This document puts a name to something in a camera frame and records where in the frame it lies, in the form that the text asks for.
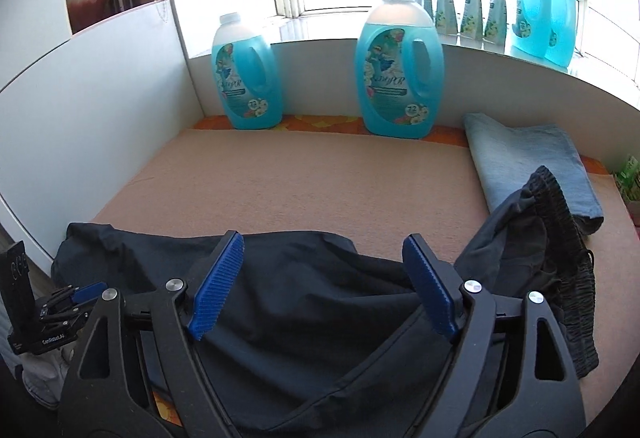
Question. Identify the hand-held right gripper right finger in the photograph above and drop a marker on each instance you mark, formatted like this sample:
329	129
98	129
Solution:
430	288

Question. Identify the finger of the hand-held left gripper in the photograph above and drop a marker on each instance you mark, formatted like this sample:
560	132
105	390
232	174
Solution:
89	293

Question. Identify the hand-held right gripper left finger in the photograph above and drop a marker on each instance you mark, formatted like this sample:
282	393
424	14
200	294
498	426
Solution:
217	288

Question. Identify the black pants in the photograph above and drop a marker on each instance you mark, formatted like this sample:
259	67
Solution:
325	318

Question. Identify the person's left hand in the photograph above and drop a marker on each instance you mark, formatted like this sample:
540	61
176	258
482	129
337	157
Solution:
45	378

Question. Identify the folded blue jeans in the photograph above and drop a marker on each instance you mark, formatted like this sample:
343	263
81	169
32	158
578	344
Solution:
530	157

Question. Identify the blue detergent bottle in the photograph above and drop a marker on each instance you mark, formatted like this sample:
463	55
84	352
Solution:
562	17
530	2
247	77
397	77

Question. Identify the green packet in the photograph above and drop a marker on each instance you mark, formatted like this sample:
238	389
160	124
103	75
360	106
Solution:
627	183

